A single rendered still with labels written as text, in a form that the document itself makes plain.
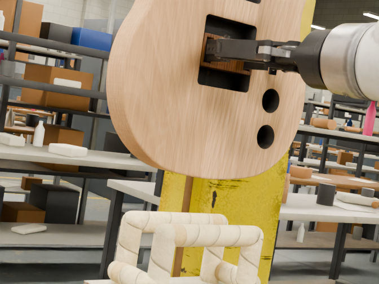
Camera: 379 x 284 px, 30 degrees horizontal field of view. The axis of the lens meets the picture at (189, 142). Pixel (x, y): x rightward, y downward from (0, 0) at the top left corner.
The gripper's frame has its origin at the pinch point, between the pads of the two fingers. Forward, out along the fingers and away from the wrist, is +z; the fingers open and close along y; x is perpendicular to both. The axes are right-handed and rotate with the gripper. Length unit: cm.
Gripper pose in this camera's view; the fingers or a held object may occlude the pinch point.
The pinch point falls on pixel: (230, 54)
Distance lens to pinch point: 102.9
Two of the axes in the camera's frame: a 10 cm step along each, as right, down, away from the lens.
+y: 7.7, 0.9, 6.3
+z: -6.2, -1.3, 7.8
